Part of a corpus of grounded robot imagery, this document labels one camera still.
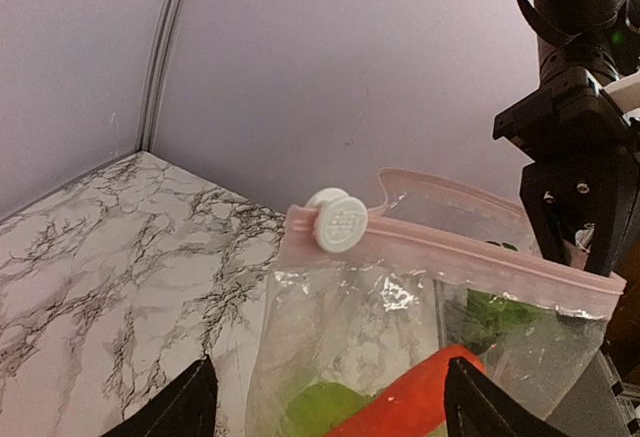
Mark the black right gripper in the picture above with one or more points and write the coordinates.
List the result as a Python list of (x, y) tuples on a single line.
[(575, 134)]

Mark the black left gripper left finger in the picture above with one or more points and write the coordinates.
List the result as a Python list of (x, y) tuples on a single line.
[(186, 407)]

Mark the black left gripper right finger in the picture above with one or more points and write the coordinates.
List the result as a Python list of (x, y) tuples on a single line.
[(475, 406)]

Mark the orange carrot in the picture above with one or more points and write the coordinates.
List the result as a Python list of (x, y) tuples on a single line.
[(413, 405)]

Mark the green apple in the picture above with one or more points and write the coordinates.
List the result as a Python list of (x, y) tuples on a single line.
[(321, 407)]

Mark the clear zip top bag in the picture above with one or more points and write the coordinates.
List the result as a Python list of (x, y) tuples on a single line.
[(358, 296)]

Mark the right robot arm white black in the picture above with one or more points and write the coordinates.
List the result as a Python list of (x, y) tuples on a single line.
[(601, 36)]

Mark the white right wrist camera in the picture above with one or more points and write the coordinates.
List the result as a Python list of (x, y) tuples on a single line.
[(625, 92)]

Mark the right aluminium frame post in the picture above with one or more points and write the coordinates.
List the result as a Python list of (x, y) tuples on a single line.
[(165, 33)]

